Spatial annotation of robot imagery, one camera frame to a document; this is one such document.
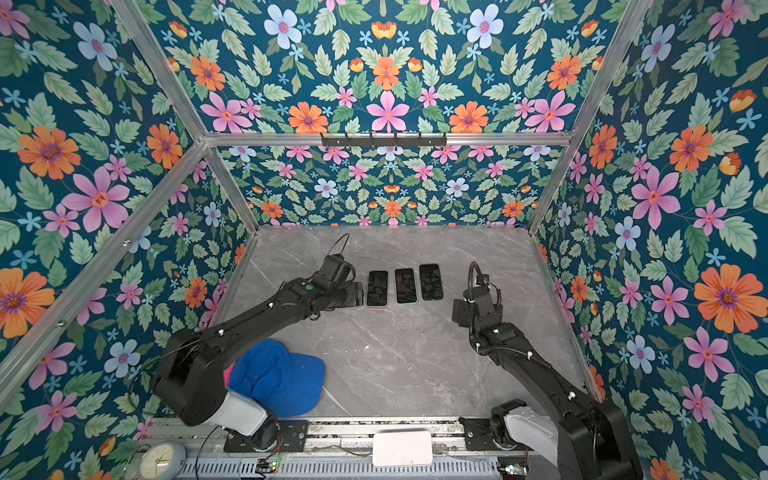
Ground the pink phone case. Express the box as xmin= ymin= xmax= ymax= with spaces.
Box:
xmin=366 ymin=270 xmax=389 ymax=307

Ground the black phone case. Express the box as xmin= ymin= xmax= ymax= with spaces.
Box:
xmin=419 ymin=263 xmax=444 ymax=301

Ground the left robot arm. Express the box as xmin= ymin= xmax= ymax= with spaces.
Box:
xmin=151 ymin=251 xmax=364 ymax=451

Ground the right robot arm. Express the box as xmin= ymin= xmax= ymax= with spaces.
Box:
xmin=452 ymin=261 xmax=644 ymax=479

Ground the blue cap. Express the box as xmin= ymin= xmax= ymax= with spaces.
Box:
xmin=224 ymin=339 xmax=326 ymax=418

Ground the white box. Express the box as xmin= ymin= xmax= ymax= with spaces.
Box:
xmin=372 ymin=430 xmax=434 ymax=467

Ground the left round clock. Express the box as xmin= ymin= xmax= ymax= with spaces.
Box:
xmin=137 ymin=441 xmax=187 ymax=480

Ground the black hook rail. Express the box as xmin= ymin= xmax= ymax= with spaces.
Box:
xmin=320 ymin=133 xmax=448 ymax=148

